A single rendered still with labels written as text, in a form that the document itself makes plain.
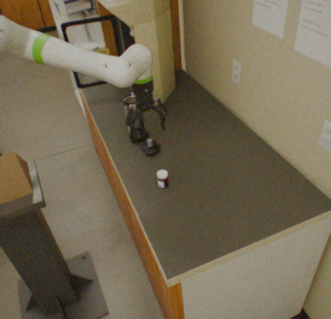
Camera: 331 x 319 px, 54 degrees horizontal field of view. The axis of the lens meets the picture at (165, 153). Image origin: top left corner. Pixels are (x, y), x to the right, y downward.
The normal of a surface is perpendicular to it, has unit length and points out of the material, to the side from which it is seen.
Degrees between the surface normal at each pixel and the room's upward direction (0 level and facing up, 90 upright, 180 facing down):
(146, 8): 90
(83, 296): 0
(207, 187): 0
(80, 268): 0
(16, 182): 90
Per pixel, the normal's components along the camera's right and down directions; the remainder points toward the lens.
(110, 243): -0.08, -0.78
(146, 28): 0.38, 0.56
